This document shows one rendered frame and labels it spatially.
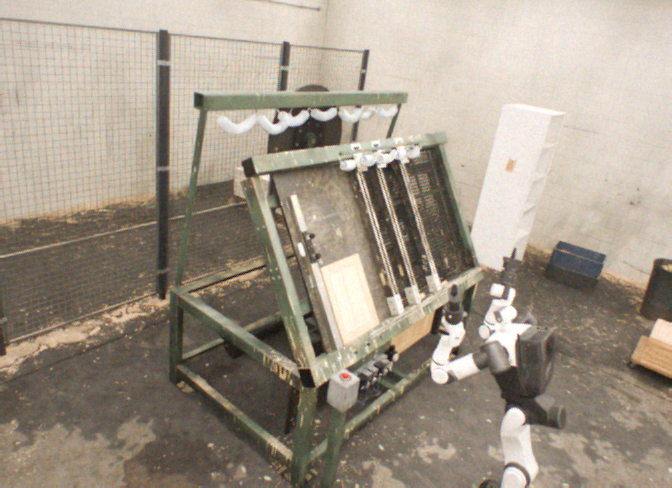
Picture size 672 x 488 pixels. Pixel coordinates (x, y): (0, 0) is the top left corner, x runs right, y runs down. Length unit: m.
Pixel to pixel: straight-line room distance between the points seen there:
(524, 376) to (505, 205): 4.26
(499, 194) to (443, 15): 3.20
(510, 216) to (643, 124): 2.10
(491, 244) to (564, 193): 1.56
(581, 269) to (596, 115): 2.12
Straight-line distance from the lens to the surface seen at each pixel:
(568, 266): 7.09
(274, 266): 2.85
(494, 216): 6.85
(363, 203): 3.45
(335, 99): 3.91
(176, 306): 3.79
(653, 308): 6.99
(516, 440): 2.97
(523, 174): 6.64
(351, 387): 2.81
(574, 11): 7.96
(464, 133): 8.42
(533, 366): 2.69
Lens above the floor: 2.65
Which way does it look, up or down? 22 degrees down
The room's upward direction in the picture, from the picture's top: 8 degrees clockwise
